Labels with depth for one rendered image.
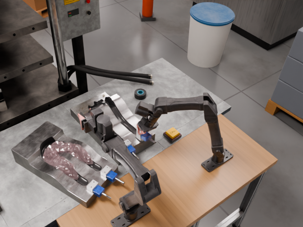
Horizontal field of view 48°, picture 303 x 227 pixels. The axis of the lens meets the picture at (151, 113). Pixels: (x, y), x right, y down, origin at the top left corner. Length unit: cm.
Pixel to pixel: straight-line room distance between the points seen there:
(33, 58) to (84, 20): 42
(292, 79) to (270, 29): 123
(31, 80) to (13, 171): 79
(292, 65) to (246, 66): 100
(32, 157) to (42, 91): 67
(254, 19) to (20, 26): 309
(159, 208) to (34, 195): 63
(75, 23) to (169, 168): 112
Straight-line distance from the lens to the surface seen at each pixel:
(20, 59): 231
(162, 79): 246
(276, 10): 432
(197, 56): 394
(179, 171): 191
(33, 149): 190
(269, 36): 445
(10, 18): 223
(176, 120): 216
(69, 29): 234
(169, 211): 177
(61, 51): 222
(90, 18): 240
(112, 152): 143
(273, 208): 291
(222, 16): 383
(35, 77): 256
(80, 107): 215
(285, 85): 340
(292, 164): 325
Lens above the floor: 232
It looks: 44 degrees down
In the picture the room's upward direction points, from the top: 4 degrees clockwise
